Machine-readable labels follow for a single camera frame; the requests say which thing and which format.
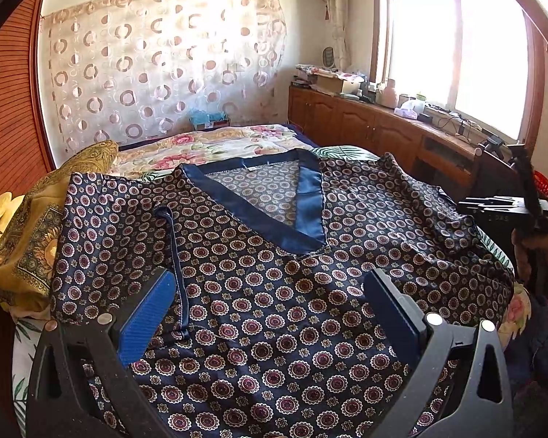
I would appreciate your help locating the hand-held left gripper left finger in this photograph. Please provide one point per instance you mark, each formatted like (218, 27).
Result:
(145, 317)

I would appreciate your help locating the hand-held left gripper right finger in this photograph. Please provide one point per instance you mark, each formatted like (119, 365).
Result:
(396, 312)

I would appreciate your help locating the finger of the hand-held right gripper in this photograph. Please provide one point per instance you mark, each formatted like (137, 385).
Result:
(488, 205)

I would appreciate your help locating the navy medallion print shirt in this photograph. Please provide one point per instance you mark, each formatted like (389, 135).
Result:
(265, 283)

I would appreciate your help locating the person's right hand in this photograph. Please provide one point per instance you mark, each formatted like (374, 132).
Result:
(520, 255)

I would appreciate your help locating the red plastic basket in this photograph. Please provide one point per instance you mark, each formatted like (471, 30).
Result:
(544, 182)

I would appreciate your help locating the tissue packet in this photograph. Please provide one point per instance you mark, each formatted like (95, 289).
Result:
(408, 109)

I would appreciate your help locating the golden patterned cloth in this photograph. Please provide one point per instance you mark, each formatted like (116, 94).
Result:
(32, 237)

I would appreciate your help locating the wooden cabinet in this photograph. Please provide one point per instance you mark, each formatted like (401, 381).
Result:
(370, 127)

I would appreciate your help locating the person's dark blue clothing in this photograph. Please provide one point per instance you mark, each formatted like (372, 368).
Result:
(534, 356)

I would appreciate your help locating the palm leaf print sheet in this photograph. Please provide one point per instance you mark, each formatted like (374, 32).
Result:
(342, 151)

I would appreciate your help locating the window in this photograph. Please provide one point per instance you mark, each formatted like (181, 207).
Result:
(456, 41)

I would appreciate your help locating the yellow plush item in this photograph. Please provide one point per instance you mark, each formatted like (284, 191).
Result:
(0, 219)

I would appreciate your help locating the floral blanket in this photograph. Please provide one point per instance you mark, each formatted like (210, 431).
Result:
(210, 146)

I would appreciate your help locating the cardboard box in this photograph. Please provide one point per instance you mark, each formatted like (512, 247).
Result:
(335, 83)

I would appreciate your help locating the teal blue box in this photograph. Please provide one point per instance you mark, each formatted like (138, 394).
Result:
(209, 118)

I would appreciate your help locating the small desk fan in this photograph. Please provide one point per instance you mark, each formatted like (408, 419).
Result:
(331, 57)

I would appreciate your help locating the floral cloth pile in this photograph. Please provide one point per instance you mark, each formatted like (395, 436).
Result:
(311, 70)

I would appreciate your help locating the beige window curtain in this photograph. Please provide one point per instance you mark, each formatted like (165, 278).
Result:
(335, 13)

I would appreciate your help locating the circle print sheer curtain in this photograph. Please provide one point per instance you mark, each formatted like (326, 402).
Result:
(160, 64)

